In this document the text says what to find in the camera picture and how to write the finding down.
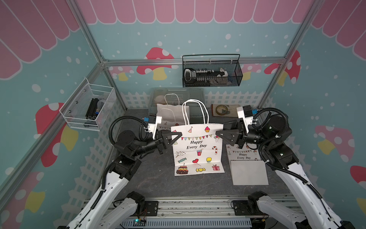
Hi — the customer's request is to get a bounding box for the white paper gift bag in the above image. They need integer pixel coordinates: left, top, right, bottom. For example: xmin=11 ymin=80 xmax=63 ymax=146
xmin=226 ymin=144 xmax=268 ymax=186

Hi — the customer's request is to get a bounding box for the brown packing tape roll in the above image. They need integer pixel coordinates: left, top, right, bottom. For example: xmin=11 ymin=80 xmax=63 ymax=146
xmin=215 ymin=105 xmax=229 ymax=116

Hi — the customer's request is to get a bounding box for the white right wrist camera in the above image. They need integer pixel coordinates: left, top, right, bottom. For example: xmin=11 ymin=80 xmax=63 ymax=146
xmin=236 ymin=105 xmax=257 ymax=134

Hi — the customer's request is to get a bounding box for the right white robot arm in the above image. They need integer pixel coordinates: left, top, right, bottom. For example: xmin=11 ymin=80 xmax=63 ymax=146
xmin=216 ymin=106 xmax=354 ymax=229

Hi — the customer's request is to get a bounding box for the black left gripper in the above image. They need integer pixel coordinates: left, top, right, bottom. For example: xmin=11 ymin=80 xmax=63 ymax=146
xmin=132 ymin=130 xmax=182 ymax=157

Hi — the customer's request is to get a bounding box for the white wire wall basket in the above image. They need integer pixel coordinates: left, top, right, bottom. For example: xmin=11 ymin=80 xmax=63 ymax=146
xmin=59 ymin=78 xmax=117 ymax=131

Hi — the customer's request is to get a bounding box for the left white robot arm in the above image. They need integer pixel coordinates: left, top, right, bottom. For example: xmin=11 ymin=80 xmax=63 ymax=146
xmin=65 ymin=116 xmax=182 ymax=229

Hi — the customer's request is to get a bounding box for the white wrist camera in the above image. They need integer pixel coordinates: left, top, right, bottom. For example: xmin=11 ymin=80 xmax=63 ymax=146
xmin=236 ymin=105 xmax=257 ymax=134
xmin=143 ymin=115 xmax=162 ymax=140

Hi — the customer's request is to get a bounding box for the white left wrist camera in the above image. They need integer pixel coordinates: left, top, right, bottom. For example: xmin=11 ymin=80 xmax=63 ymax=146
xmin=143 ymin=115 xmax=162 ymax=140

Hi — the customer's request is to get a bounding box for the metal base rail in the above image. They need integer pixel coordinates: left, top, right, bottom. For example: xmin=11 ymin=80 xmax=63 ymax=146
xmin=94 ymin=194 xmax=304 ymax=229

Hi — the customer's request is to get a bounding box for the black wire mesh wall basket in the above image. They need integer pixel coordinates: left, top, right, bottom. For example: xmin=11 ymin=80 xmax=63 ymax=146
xmin=182 ymin=54 xmax=243 ymax=87

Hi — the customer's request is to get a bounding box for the clear plastic storage box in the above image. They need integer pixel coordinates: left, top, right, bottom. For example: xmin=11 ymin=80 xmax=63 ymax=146
xmin=148 ymin=87 xmax=205 ymax=114

